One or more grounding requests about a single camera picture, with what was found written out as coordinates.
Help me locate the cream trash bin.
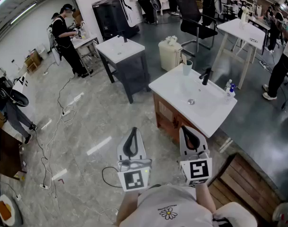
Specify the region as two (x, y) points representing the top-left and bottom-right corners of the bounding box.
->
(158, 40), (183, 72)

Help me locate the black office chair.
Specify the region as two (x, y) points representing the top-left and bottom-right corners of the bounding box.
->
(175, 0), (218, 57)

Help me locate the white flower bunch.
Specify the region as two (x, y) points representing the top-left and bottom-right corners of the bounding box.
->
(165, 35), (179, 46)

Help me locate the wooden floor platform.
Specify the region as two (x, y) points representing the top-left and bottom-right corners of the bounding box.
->
(207, 153), (281, 222)

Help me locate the brown wooden sink cabinet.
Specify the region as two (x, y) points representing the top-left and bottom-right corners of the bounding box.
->
(153, 92), (207, 144)

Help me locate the black cable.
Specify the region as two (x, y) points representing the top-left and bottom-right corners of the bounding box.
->
(101, 166), (123, 188)

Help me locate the dark sink cabinet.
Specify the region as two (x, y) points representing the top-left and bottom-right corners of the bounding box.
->
(97, 48), (152, 104)

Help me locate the dark wooden table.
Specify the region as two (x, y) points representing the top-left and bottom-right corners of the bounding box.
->
(0, 127), (23, 179)

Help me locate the small black faucet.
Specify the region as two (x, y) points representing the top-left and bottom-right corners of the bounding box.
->
(117, 30), (128, 44)

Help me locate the long floor cable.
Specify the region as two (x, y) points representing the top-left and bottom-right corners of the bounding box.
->
(32, 72), (76, 198)

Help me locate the small wooden shelf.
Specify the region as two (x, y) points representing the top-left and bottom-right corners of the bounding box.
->
(24, 51), (43, 74)

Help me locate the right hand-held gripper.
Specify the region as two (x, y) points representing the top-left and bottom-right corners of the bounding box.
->
(179, 125), (213, 187)

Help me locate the blue pump soap bottle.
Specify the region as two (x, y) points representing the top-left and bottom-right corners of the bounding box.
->
(224, 83), (237, 103)

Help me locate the white vase with flowers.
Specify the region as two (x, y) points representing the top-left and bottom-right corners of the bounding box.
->
(238, 7), (251, 30)

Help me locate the small white washbasin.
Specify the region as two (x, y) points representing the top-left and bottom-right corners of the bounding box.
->
(95, 35), (146, 64)

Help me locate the green cup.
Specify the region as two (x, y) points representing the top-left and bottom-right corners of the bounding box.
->
(182, 60), (194, 76)

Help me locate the person's right forearm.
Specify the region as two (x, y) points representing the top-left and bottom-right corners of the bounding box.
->
(195, 183), (217, 214)

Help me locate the black equipment case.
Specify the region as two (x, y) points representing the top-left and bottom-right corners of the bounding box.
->
(92, 0), (140, 42)

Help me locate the person's left forearm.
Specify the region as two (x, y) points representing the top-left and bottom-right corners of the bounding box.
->
(115, 191), (140, 227)

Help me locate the white wooden table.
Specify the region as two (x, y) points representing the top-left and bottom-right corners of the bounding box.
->
(210, 18), (267, 90)

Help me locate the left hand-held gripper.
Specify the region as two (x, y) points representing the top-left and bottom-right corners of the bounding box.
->
(117, 126), (153, 193)

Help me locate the person's white daisy t-shirt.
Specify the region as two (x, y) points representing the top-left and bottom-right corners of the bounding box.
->
(118, 184), (258, 227)

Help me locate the white work table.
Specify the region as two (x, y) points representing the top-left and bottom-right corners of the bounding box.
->
(71, 33), (100, 77)

